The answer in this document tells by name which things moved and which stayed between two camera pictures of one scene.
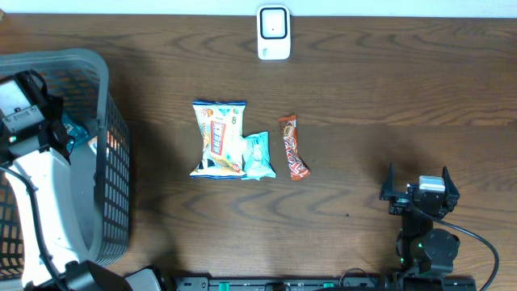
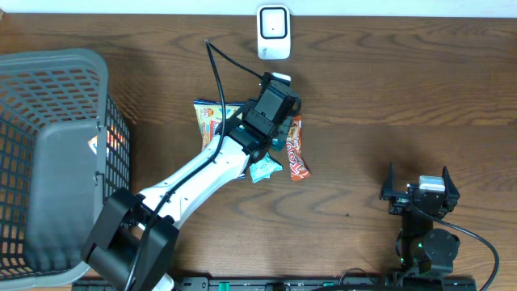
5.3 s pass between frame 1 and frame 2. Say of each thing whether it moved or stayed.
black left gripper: moved
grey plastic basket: stayed
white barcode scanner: stayed
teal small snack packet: moved
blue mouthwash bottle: moved
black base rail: stayed
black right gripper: stayed
